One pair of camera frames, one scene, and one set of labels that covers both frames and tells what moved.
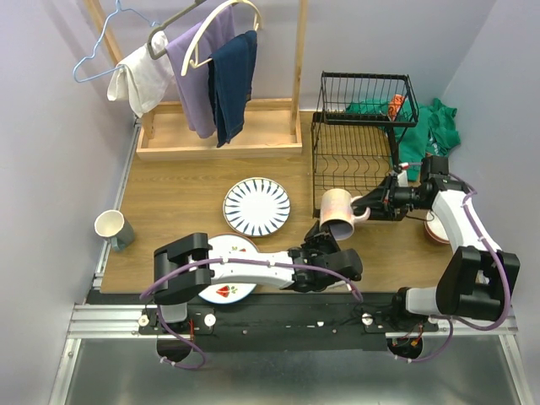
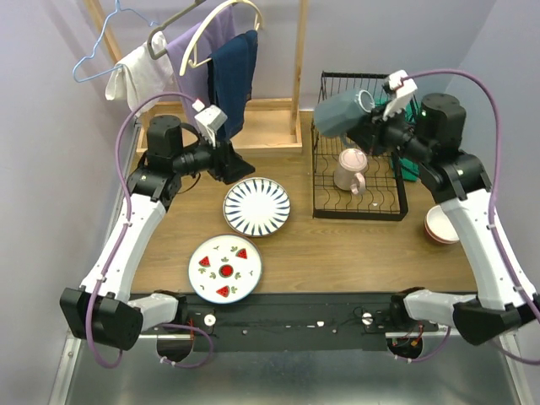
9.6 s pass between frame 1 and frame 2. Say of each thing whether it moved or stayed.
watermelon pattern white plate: stayed
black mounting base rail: stayed
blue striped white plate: stayed
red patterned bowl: stayed
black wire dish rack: stayed
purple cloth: stayed
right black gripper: moved
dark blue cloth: stayed
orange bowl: stayed
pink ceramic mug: moved
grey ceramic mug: moved
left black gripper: moved
